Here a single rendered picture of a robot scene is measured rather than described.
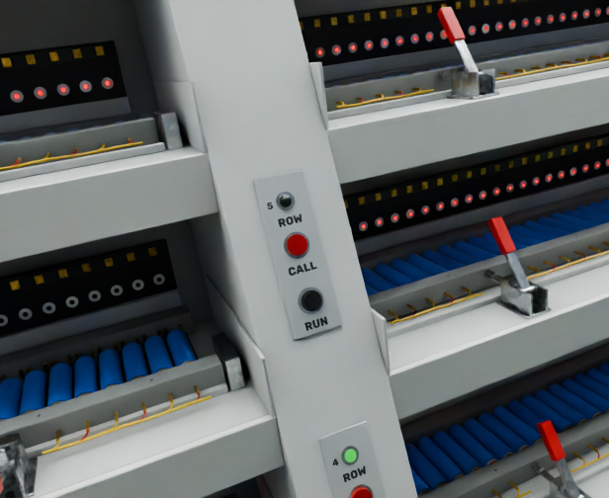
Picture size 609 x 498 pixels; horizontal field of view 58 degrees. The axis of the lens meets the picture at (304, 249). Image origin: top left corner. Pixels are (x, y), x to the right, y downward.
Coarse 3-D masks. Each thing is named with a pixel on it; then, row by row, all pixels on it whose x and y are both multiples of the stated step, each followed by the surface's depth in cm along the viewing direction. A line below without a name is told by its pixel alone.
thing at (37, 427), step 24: (216, 360) 44; (120, 384) 43; (144, 384) 42; (168, 384) 42; (192, 384) 43; (216, 384) 44; (48, 408) 41; (72, 408) 40; (96, 408) 41; (120, 408) 41; (144, 408) 41; (0, 432) 39; (24, 432) 39; (48, 432) 40; (72, 432) 41
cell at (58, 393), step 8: (56, 368) 47; (64, 368) 47; (56, 376) 46; (64, 376) 46; (48, 384) 46; (56, 384) 45; (64, 384) 45; (48, 392) 44; (56, 392) 43; (64, 392) 44; (48, 400) 43; (56, 400) 43; (64, 400) 43
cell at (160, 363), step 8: (152, 336) 50; (144, 344) 50; (152, 344) 49; (160, 344) 49; (152, 352) 48; (160, 352) 48; (152, 360) 47; (160, 360) 46; (168, 360) 47; (152, 368) 46; (160, 368) 45; (168, 368) 45
